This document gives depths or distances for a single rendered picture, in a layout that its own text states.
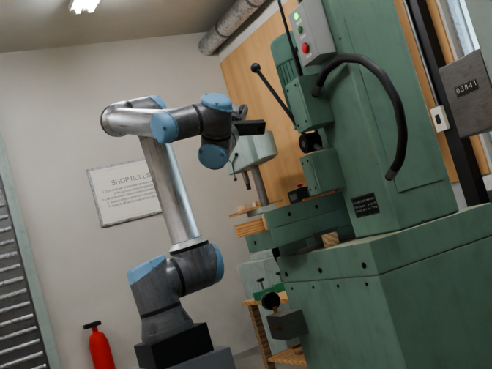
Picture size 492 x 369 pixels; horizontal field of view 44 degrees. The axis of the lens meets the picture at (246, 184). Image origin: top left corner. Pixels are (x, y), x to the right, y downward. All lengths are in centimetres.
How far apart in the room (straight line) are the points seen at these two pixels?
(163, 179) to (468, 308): 112
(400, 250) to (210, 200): 356
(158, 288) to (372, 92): 100
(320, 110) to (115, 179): 324
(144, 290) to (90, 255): 260
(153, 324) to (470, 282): 105
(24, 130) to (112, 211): 88
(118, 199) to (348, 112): 330
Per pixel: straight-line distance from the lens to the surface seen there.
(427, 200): 177
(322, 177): 180
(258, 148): 419
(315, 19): 177
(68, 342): 472
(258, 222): 192
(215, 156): 181
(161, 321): 218
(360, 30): 179
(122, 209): 485
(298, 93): 181
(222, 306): 507
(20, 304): 463
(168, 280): 219
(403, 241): 169
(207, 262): 225
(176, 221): 225
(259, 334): 368
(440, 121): 342
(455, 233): 180
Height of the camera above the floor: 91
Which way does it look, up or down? 4 degrees up
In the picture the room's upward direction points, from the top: 16 degrees counter-clockwise
